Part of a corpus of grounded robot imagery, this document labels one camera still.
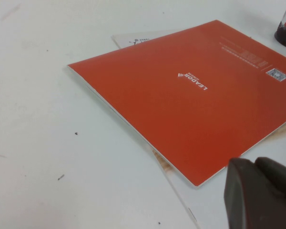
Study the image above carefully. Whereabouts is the white brochure with web address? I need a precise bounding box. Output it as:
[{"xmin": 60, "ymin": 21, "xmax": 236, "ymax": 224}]
[{"xmin": 154, "ymin": 135, "xmax": 286, "ymax": 229}]

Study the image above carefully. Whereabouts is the black mesh pen holder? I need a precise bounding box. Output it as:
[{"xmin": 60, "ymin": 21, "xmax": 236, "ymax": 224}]
[{"xmin": 274, "ymin": 0, "xmax": 286, "ymax": 51}]

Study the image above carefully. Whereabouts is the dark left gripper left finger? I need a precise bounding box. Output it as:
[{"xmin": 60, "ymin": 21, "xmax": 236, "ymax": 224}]
[{"xmin": 223, "ymin": 157, "xmax": 286, "ymax": 229}]

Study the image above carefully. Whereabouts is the white leaflet with small print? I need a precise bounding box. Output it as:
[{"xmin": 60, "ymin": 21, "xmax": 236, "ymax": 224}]
[{"xmin": 111, "ymin": 29, "xmax": 182, "ymax": 50}]

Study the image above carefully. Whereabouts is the orange LEADOR booklet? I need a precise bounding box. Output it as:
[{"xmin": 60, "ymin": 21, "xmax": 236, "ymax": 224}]
[{"xmin": 67, "ymin": 20, "xmax": 286, "ymax": 189}]

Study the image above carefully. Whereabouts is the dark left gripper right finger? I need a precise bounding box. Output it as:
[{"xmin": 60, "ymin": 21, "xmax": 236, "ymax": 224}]
[{"xmin": 254, "ymin": 156, "xmax": 286, "ymax": 207}]

